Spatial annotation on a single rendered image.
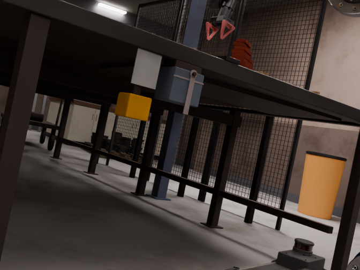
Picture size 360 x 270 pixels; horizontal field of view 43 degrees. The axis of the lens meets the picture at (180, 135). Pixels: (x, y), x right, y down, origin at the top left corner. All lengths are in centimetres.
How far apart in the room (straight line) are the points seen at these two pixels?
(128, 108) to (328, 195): 415
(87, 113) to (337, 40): 454
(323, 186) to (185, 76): 393
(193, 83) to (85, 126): 702
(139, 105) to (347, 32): 534
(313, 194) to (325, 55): 224
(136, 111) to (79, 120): 705
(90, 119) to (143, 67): 708
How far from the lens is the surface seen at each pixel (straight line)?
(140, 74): 155
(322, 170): 537
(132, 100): 151
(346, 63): 650
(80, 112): 855
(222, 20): 207
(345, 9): 143
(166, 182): 412
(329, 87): 657
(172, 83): 160
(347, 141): 616
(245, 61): 313
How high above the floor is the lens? 60
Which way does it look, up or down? level
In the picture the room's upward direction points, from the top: 12 degrees clockwise
